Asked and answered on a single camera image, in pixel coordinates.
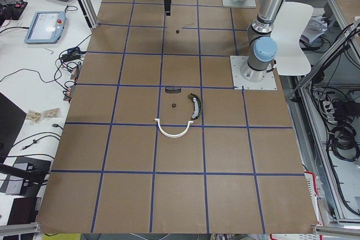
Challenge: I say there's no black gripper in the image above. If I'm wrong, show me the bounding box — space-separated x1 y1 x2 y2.
164 0 172 16

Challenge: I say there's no black brake pad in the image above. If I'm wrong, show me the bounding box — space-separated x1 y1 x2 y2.
165 86 181 94

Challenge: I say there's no dark curved brake shoe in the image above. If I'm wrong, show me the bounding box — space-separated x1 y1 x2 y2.
188 93 203 120

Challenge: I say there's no white curved plastic part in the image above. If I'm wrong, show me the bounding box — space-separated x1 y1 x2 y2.
154 118 194 139

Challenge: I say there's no lower blue teach pendant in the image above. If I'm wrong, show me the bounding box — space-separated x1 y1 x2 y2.
24 11 66 44

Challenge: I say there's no white plastic chair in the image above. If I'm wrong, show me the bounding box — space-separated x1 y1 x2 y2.
271 2 313 76

